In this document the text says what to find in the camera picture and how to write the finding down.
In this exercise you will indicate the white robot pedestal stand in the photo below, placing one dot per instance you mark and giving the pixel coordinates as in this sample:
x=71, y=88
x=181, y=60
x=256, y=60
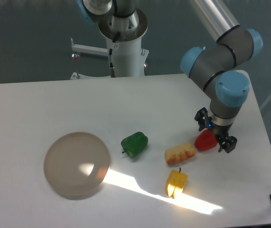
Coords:
x=126, y=57

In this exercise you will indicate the green bell pepper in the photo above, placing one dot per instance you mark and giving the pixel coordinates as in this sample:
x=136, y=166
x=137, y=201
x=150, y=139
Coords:
x=134, y=144

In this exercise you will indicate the beige round plate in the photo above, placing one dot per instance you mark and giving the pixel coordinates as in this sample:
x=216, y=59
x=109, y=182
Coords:
x=76, y=164

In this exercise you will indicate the red bell pepper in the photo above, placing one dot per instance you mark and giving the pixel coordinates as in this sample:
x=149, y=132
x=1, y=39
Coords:
x=205, y=141

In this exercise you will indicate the toy bread piece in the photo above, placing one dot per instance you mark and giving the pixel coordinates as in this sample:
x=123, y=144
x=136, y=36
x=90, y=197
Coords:
x=179, y=153

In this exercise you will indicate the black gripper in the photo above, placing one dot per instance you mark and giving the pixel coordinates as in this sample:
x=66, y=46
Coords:
x=219, y=127

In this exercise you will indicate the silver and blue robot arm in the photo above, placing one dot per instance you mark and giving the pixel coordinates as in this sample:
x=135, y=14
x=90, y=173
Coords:
x=213, y=71

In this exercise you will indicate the yellow bell pepper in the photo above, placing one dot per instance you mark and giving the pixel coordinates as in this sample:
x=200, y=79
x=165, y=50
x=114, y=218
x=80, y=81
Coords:
x=175, y=183

